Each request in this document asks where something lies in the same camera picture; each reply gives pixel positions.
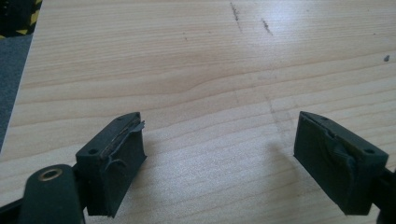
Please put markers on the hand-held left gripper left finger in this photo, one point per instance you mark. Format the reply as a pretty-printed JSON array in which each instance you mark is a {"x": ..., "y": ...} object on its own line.
[{"x": 112, "y": 168}]

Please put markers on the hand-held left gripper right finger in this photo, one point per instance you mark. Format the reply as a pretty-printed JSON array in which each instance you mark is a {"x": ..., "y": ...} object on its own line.
[{"x": 330, "y": 165}]

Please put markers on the black yellow striped stand base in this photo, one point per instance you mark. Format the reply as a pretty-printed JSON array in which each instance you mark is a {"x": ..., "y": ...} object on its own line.
[{"x": 17, "y": 15}]

